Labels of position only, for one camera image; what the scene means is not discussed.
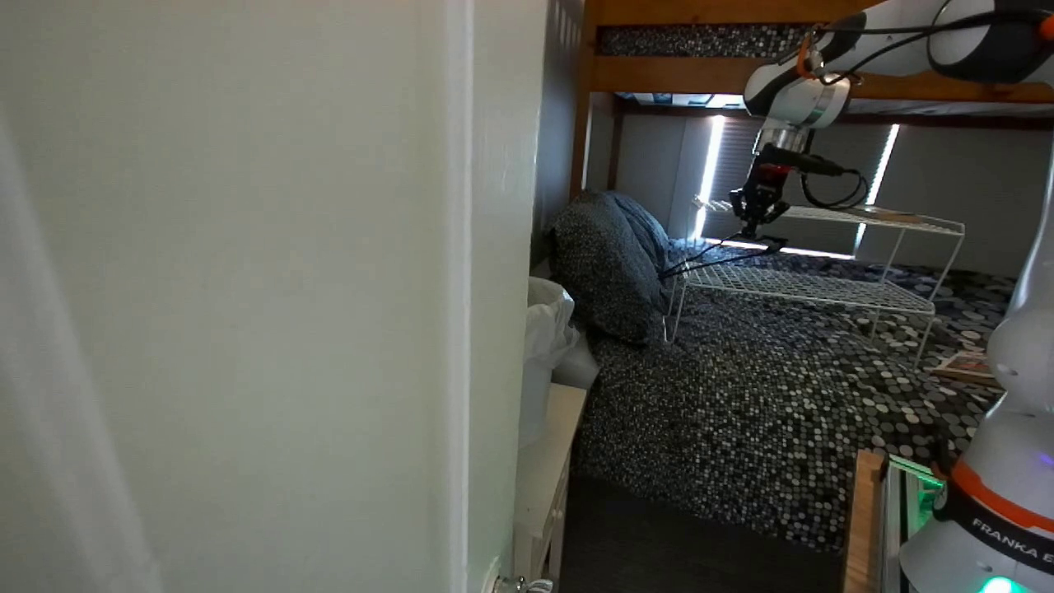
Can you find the wooden bunk bed frame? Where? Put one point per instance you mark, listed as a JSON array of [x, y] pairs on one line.
[[725, 67]]

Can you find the white wire shoe rack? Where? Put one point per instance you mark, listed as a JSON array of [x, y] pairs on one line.
[[793, 272]]

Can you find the white plastic bag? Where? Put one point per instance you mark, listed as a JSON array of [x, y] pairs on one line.
[[555, 350]]

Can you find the dotted black white bedspread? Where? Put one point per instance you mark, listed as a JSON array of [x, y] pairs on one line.
[[754, 411]]

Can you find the dark dotted pillow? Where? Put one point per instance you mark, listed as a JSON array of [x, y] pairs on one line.
[[606, 272]]

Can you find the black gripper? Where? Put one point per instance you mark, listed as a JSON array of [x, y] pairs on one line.
[[770, 160]]

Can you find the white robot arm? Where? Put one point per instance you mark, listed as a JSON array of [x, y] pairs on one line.
[[991, 525]]

